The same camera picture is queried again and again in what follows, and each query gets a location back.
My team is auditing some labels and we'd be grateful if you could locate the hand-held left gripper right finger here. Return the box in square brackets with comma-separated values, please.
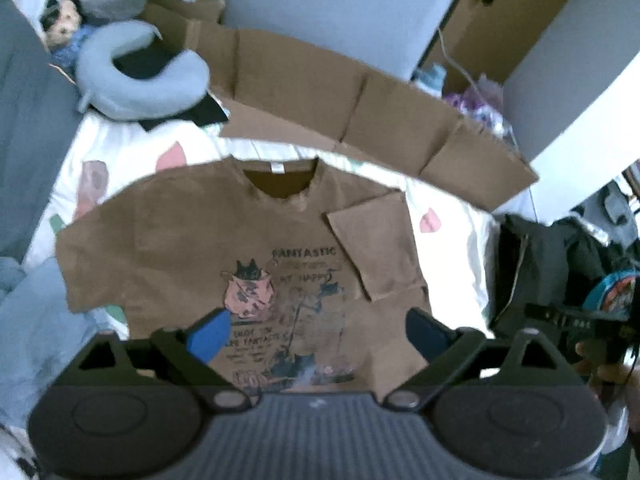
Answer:
[384, 308, 583, 411]

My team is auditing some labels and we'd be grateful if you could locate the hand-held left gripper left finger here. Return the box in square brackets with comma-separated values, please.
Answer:
[52, 308, 251, 412]

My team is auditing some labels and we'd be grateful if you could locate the brown printed t-shirt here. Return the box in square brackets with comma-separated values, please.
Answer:
[55, 156, 433, 396]

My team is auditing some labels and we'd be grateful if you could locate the person's right hand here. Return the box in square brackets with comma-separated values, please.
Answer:
[575, 342, 633, 403]

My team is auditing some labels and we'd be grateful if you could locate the folded black garment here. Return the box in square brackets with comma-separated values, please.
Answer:
[492, 214, 566, 336]

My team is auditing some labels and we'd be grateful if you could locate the light blue sweater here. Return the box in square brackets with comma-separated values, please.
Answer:
[0, 255, 131, 431]

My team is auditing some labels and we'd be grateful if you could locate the cream bear print blanket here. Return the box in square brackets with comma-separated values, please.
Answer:
[22, 110, 501, 341]

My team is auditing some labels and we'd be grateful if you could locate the purple white detergent bag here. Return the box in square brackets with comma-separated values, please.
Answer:
[445, 74, 516, 146]

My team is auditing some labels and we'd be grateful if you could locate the grey neck pillow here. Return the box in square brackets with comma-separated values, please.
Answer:
[76, 20, 211, 122]

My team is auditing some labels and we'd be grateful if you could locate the blue capped detergent bottle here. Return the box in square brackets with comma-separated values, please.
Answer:
[412, 62, 446, 98]

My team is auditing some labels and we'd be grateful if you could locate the folded brown cardboard sheet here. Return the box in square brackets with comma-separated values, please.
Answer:
[145, 2, 540, 211]

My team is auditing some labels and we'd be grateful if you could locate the tall brown cardboard box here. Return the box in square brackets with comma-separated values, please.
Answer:
[420, 0, 596, 96]

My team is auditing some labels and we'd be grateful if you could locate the grey appliance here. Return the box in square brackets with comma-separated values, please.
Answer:
[220, 0, 481, 81]

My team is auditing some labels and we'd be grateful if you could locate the small plush doll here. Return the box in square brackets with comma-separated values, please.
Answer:
[40, 0, 96, 66]

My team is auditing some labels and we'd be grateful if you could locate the white cable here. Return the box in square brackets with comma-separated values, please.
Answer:
[437, 27, 481, 91]

